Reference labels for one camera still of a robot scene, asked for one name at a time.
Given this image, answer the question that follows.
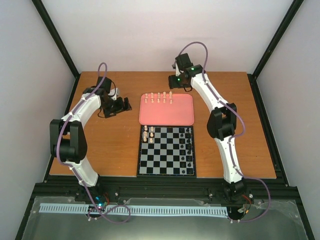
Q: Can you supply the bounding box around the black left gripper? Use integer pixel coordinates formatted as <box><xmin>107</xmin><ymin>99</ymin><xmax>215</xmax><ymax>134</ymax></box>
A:
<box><xmin>101</xmin><ymin>97</ymin><xmax>132</xmax><ymax>118</ymax></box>

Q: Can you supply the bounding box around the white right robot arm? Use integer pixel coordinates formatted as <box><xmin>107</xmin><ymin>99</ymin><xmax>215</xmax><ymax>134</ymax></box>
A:
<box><xmin>168</xmin><ymin>53</ymin><xmax>246</xmax><ymax>203</ymax></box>

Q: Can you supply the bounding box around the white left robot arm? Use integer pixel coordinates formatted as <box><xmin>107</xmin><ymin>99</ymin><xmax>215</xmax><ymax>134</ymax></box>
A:
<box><xmin>49</xmin><ymin>76</ymin><xmax>132</xmax><ymax>202</ymax></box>

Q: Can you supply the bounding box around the pink plastic tray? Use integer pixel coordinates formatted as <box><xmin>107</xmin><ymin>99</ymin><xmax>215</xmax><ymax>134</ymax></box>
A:
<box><xmin>139</xmin><ymin>93</ymin><xmax>195</xmax><ymax>126</ymax></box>

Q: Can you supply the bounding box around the black white chessboard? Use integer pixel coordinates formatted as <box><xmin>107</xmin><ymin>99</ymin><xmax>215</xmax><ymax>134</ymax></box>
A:
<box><xmin>136</xmin><ymin>125</ymin><xmax>197</xmax><ymax>178</ymax></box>

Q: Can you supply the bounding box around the black king piece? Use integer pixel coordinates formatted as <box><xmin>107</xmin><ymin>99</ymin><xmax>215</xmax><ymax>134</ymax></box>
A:
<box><xmin>186</xmin><ymin>143</ymin><xmax>192</xmax><ymax>150</ymax></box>

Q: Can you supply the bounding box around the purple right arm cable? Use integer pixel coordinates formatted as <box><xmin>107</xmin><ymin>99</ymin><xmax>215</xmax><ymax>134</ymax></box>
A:
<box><xmin>177</xmin><ymin>41</ymin><xmax>272</xmax><ymax>223</ymax></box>

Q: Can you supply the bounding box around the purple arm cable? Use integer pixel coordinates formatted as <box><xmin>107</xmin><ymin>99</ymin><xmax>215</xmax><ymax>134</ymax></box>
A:
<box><xmin>56</xmin><ymin>62</ymin><xmax>131</xmax><ymax>224</ymax></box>
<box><xmin>177</xmin><ymin>41</ymin><xmax>272</xmax><ymax>223</ymax></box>

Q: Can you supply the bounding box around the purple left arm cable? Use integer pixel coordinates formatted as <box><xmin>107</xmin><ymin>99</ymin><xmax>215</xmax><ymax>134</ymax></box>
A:
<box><xmin>56</xmin><ymin>62</ymin><xmax>131</xmax><ymax>224</ymax></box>

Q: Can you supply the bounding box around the left black frame post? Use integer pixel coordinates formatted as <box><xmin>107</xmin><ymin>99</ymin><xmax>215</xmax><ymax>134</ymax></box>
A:
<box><xmin>31</xmin><ymin>0</ymin><xmax>80</xmax><ymax>79</ymax></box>

